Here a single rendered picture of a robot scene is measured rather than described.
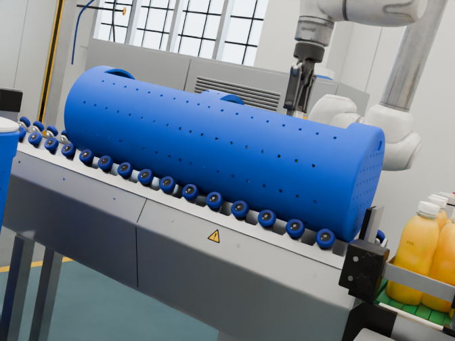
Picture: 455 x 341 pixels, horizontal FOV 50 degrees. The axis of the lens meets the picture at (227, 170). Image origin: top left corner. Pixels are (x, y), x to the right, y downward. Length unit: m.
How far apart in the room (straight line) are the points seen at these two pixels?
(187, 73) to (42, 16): 3.46
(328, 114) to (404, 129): 0.25
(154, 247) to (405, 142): 0.87
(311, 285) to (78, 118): 0.81
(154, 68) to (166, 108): 2.28
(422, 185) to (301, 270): 2.82
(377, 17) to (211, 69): 2.14
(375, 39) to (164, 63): 1.68
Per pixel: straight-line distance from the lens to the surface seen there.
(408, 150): 1.69
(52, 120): 2.27
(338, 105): 1.74
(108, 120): 1.41
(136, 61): 3.73
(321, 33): 1.25
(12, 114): 1.97
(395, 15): 1.21
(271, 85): 2.98
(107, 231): 1.45
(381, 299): 1.07
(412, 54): 1.70
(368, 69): 4.11
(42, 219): 1.66
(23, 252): 1.77
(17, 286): 1.81
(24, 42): 6.46
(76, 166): 1.53
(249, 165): 1.16
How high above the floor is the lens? 1.22
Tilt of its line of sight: 8 degrees down
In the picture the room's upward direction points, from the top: 13 degrees clockwise
